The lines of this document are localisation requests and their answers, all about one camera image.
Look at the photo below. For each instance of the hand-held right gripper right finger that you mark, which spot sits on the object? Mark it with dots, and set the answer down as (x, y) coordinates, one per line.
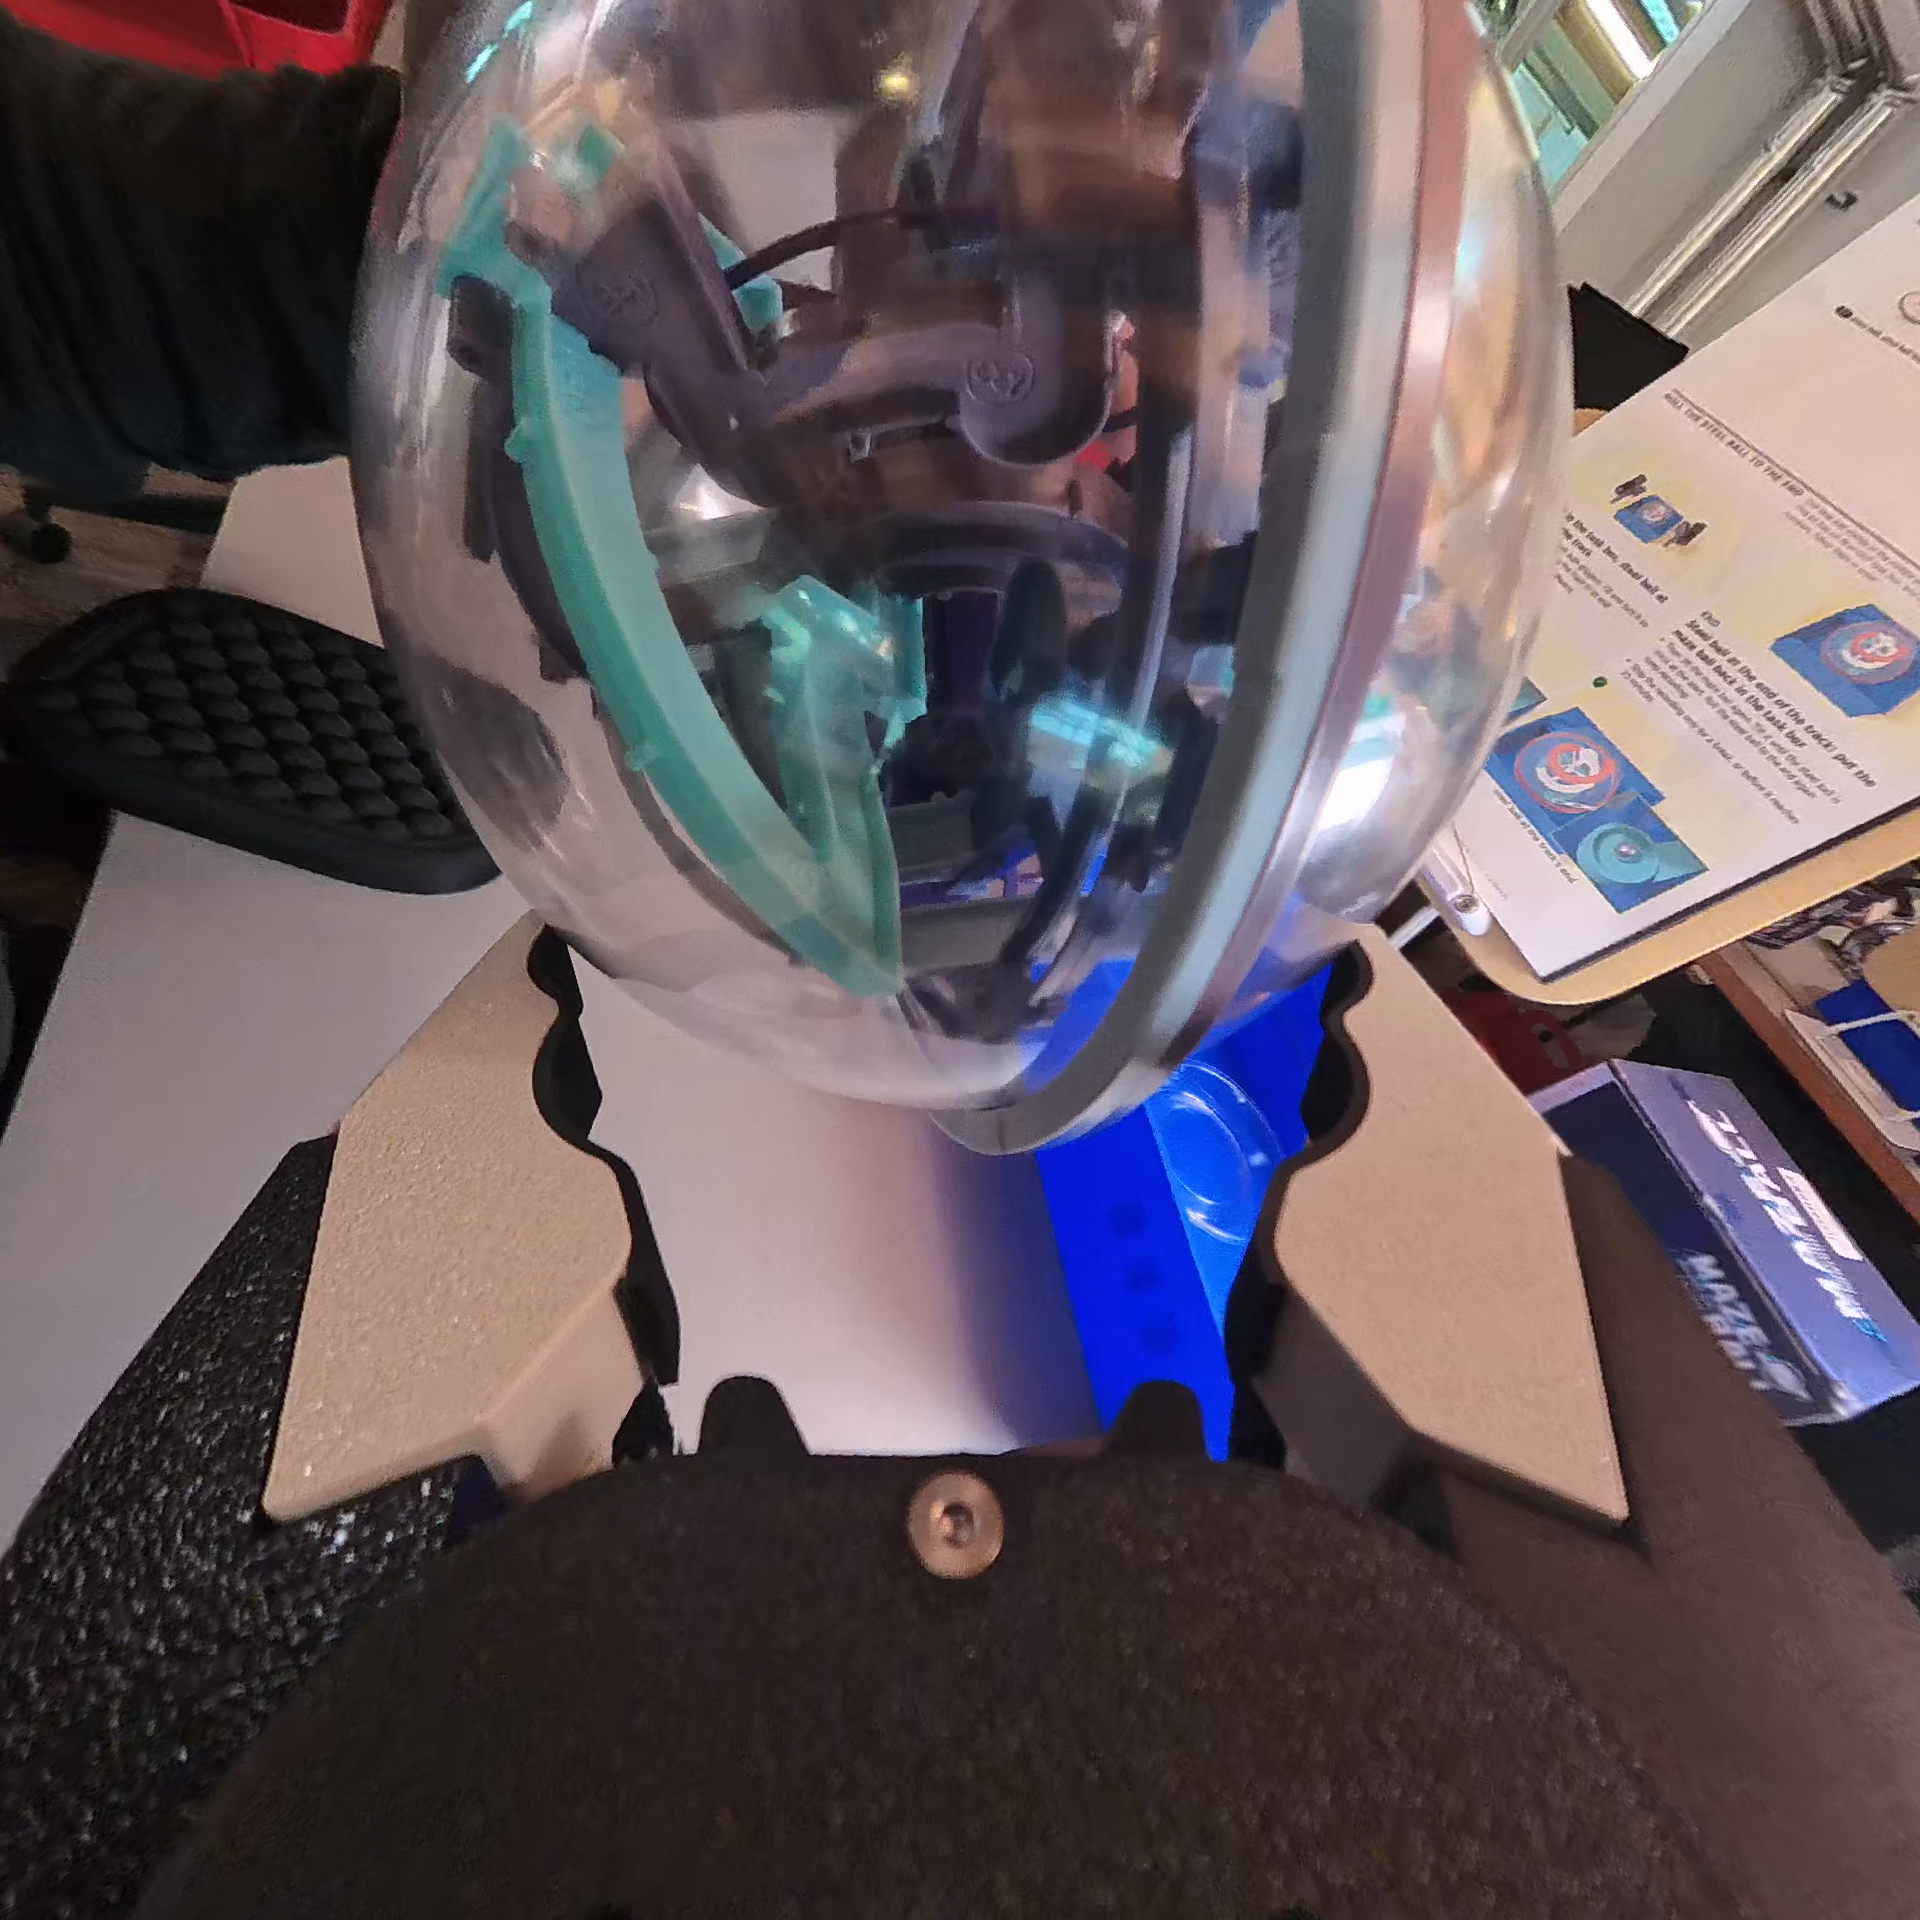
(1456, 1291)

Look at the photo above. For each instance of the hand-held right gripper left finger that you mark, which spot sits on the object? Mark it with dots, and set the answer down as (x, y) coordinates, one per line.
(451, 1291)

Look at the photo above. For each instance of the blue plastic bin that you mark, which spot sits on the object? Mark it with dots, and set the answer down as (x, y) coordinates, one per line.
(1186, 1200)

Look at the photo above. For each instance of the clear plastic maze ball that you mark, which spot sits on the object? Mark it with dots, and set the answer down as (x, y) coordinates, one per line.
(960, 539)

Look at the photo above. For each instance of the person's left forearm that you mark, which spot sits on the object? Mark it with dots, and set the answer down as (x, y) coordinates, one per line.
(165, 256)

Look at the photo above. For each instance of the clear plastic ball stand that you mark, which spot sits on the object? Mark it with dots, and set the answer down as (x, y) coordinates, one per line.
(1230, 1154)

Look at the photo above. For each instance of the dark blue cardboard box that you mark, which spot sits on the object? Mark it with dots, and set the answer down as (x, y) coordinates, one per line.
(1755, 1231)

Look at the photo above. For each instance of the wooden instruction board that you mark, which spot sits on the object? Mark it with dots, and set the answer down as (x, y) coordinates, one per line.
(1741, 632)

